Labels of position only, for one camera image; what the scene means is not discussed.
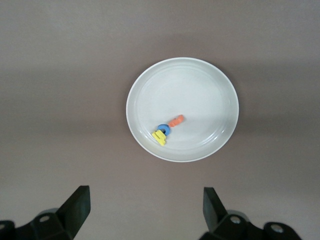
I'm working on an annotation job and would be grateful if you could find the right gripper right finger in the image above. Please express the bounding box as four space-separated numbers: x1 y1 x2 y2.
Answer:
201 186 266 240

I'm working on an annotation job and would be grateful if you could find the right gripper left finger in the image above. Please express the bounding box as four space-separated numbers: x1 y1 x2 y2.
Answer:
13 185 91 240

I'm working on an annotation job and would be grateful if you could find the yellow letter h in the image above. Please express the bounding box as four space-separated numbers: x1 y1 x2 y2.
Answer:
151 129 168 147

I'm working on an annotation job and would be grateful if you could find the blue letter o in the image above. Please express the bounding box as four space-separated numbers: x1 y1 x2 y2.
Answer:
156 123 172 137

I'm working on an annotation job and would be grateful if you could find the orange letter f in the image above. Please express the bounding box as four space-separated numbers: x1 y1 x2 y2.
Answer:
168 114 185 128

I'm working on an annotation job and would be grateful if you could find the beige plate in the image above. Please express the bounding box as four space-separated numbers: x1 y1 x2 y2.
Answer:
125 57 240 163

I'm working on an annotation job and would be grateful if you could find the brown table cover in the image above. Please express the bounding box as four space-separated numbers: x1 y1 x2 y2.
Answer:
0 0 320 240

